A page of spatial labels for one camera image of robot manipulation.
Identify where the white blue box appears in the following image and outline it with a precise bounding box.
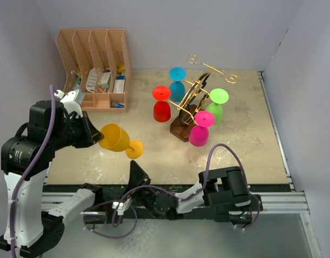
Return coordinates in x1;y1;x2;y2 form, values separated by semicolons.
113;75;126;94

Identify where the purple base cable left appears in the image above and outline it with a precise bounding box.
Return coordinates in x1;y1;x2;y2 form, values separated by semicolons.
83;204;139;239

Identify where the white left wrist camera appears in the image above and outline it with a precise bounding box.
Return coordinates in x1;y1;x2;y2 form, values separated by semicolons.
54;89;84;117

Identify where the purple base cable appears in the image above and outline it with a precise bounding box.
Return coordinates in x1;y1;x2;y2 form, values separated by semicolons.
83;204;139;239
231;193;262;232

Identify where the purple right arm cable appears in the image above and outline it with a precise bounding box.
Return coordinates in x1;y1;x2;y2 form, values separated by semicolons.
111;143;248;228

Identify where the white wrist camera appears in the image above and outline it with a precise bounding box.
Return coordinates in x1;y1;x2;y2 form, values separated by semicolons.
112;198;132;216
54;89;84;117

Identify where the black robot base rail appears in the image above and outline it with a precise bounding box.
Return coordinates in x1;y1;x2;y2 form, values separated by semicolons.
40;183;264;224

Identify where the white red box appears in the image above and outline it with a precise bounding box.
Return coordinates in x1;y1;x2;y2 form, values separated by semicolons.
97;71;111;90

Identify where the pink plastic file organizer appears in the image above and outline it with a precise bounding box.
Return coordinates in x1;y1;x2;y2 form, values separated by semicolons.
56;28;132;113

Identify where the yellow wine glass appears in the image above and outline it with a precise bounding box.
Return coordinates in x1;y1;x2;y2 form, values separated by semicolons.
99;123;144;160

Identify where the blue grey battery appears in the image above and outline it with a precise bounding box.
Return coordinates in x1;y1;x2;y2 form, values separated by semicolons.
111;101;125;109

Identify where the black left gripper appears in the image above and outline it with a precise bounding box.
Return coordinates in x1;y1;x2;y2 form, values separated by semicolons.
51;110;105;149

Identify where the blue wine glass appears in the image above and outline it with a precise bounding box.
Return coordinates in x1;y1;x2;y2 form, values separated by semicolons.
169;67;186;102

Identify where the white ribbed bottle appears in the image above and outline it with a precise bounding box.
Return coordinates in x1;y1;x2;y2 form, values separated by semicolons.
85;67;97;93

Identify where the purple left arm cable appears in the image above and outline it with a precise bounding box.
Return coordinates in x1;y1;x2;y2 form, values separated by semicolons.
9;84;58;258

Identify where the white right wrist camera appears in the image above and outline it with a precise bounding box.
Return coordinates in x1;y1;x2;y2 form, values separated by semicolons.
112;198;132;216

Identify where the green wine glass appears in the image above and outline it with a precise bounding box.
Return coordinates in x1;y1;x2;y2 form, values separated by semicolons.
205;88;229;125

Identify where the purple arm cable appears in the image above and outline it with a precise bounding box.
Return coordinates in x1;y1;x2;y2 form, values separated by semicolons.
111;143;248;228
9;84;58;258

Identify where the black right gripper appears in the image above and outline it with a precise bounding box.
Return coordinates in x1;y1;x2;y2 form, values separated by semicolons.
124;160;160;219

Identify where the red wine glass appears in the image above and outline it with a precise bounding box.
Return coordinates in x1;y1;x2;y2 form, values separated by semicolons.
152;85;171;123

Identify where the yellow object in organizer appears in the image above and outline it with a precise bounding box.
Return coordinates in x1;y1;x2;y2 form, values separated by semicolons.
117;63;125;74

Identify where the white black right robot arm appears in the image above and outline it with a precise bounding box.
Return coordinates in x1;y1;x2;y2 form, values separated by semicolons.
125;160;263;224

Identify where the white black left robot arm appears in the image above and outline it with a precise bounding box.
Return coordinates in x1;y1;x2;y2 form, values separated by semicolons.
0;101;104;257

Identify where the magenta wine glass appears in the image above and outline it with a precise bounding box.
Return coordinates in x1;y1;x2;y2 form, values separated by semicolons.
189;111;215;147

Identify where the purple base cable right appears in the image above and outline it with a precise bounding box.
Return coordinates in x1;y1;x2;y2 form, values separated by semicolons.
231;193;262;232

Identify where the gold wire wine glass rack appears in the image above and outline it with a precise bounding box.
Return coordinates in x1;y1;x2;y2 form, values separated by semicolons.
169;54;238;143

